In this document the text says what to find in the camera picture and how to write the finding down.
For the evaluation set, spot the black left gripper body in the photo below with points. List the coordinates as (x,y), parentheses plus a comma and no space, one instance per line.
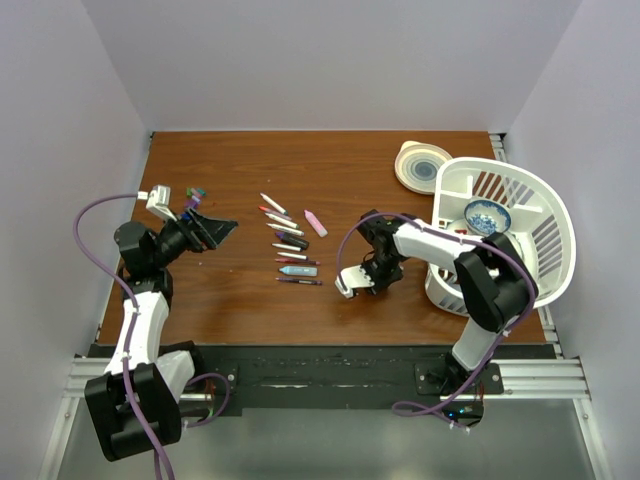
(179,238)

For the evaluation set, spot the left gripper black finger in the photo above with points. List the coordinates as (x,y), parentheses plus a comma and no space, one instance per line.
(195,224)
(217,230)

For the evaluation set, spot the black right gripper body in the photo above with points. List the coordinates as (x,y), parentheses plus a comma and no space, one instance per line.
(382,271)

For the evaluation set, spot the pink marker pen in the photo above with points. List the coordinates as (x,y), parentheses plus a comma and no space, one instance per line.
(269,211)

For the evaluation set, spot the teal tip white marker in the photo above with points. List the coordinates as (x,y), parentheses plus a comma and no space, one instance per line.
(274,205)

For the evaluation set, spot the purple black highlighter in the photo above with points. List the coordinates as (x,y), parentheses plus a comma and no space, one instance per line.
(292,240)

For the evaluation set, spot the dark purple gel pen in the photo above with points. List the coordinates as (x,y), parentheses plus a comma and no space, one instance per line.
(299,281)

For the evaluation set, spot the pink highlighter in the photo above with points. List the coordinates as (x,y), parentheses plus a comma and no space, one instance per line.
(315,223)

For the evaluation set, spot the light blue highlighter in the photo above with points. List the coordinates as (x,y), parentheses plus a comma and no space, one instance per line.
(303,271)

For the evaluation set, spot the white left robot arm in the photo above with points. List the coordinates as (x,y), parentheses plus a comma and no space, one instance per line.
(134,404)

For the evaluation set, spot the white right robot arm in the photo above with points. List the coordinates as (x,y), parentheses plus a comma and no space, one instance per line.
(496,286)

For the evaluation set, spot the white watermelon pattern plate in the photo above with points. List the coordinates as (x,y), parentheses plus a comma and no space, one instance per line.
(460,227)

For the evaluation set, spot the cream plate with grey spiral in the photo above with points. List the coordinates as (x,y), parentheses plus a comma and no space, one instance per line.
(417,164)

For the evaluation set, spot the blue floral ceramic bowl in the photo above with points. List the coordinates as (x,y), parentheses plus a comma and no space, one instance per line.
(485,217)

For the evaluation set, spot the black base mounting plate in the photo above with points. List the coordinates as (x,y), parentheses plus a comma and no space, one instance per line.
(307,377)

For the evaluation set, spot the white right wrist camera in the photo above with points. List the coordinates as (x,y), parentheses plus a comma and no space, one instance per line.
(352,279)

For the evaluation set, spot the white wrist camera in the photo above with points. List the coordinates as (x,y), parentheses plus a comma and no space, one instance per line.
(157,202)
(352,279)

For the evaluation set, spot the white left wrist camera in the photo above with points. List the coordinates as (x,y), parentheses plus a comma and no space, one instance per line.
(157,202)

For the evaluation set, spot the aluminium frame rail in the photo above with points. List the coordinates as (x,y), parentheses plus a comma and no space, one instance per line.
(521,379)

